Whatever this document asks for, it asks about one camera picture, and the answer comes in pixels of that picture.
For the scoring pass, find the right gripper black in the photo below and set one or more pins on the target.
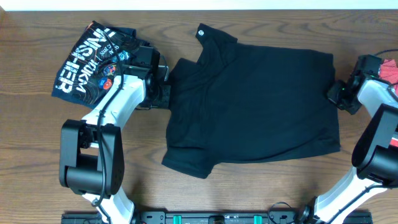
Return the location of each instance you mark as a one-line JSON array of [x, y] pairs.
[[332, 97]]

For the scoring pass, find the navy printed folded t-shirt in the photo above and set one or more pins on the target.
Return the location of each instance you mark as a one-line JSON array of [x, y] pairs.
[[95, 60]]

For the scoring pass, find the black t-shirt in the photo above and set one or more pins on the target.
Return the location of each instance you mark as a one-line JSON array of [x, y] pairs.
[[244, 104]]

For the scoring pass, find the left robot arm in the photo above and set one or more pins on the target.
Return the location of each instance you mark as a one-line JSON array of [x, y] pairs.
[[91, 149]]

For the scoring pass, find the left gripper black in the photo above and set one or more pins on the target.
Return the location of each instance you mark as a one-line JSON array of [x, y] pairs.
[[163, 96]]

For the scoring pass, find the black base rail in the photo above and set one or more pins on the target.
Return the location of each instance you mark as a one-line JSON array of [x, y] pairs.
[[283, 217]]

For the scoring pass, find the red t-shirt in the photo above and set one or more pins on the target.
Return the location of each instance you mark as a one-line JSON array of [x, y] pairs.
[[389, 72]]

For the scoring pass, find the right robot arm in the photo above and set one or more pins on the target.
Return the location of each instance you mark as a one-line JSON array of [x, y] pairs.
[[374, 158]]

